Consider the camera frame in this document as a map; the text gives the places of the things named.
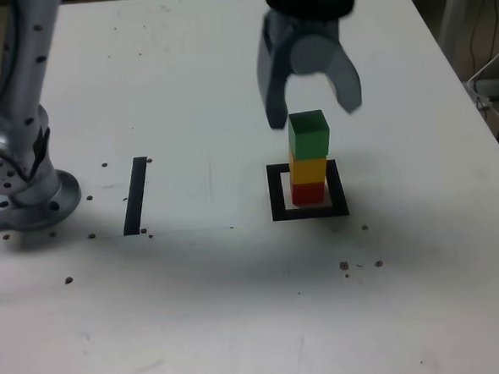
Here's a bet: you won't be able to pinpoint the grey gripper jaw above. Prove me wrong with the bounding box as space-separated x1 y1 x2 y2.
252 9 301 132
288 30 365 118

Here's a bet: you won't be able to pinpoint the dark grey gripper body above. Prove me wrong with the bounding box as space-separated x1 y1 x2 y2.
280 16 340 51

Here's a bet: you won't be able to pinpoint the green cube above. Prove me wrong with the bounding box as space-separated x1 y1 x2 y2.
286 108 332 160

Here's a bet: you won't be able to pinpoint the yellow cube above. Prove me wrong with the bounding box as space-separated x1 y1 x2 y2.
288 143 329 186

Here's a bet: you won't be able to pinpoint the red cube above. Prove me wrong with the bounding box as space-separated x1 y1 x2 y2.
290 180 326 206

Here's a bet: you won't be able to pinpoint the black tape square outline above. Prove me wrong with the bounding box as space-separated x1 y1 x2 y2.
265 158 350 223

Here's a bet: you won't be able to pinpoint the black tape strip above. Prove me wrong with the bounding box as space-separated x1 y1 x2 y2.
118 156 152 237

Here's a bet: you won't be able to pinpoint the thin black cable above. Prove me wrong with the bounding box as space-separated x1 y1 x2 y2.
466 0 499 75

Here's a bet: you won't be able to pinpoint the white cable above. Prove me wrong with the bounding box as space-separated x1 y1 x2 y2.
463 39 499 129

